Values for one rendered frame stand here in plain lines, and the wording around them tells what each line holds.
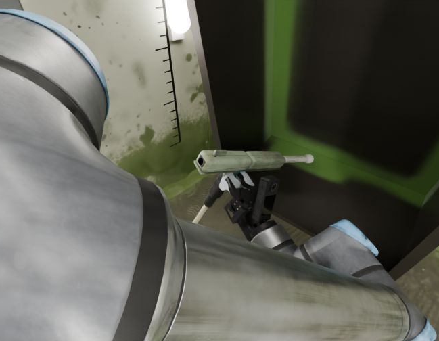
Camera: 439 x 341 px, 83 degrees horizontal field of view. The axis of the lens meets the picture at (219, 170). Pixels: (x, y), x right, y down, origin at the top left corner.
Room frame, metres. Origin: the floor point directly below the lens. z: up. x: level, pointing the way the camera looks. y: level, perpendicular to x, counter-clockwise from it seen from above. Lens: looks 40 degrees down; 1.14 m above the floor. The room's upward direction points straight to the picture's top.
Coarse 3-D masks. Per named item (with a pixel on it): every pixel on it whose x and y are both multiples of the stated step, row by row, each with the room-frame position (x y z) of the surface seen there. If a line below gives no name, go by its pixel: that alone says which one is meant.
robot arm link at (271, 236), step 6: (270, 228) 0.35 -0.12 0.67; (276, 228) 0.35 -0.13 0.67; (282, 228) 0.36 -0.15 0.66; (258, 234) 0.34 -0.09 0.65; (264, 234) 0.34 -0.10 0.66; (270, 234) 0.34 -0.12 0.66; (276, 234) 0.34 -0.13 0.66; (282, 234) 0.34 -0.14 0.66; (252, 240) 0.34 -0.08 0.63; (258, 240) 0.33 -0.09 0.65; (264, 240) 0.33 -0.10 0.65; (270, 240) 0.33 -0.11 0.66; (276, 240) 0.32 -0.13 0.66; (282, 240) 0.33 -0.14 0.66; (270, 246) 0.31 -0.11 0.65
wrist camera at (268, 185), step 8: (264, 176) 0.44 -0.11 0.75; (272, 176) 0.45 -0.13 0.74; (264, 184) 0.42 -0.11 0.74; (272, 184) 0.42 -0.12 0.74; (264, 192) 0.41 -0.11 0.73; (272, 192) 0.42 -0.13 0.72; (256, 200) 0.41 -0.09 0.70; (264, 200) 0.40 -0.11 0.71; (272, 200) 0.41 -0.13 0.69; (256, 208) 0.40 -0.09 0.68; (264, 208) 0.40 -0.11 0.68; (272, 208) 0.41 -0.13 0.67; (256, 216) 0.39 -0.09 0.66; (264, 216) 0.39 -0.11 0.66
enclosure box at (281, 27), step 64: (192, 0) 0.60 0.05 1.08; (256, 0) 0.81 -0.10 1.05; (320, 0) 0.80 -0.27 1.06; (384, 0) 0.70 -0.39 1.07; (256, 64) 0.83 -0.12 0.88; (320, 64) 0.81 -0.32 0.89; (384, 64) 0.69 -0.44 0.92; (256, 128) 0.86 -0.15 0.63; (320, 128) 0.82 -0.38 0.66; (384, 128) 0.68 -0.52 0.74; (320, 192) 0.64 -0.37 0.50; (384, 192) 0.61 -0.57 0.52; (384, 256) 0.39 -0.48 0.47
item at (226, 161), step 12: (204, 156) 0.47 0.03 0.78; (216, 156) 0.48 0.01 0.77; (228, 156) 0.50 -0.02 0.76; (240, 156) 0.52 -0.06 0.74; (252, 156) 0.55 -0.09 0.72; (264, 156) 0.57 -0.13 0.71; (276, 156) 0.60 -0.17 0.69; (288, 156) 0.65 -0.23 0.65; (300, 156) 0.68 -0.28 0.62; (312, 156) 0.71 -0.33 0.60; (204, 168) 0.45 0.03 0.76; (216, 168) 0.47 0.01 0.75; (228, 168) 0.49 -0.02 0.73; (240, 168) 0.51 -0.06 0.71; (252, 168) 0.54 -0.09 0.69; (264, 168) 0.58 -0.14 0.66; (276, 168) 0.60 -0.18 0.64; (216, 180) 0.53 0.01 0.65; (216, 192) 0.51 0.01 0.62; (204, 204) 0.52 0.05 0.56
